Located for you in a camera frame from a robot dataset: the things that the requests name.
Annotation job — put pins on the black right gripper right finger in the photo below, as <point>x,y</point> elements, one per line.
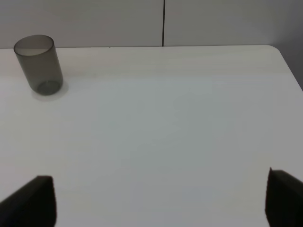
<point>284,200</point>

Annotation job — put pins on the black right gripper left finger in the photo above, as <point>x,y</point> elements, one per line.
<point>33,205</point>

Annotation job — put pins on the grey translucent cup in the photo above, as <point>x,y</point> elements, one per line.
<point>38,59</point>

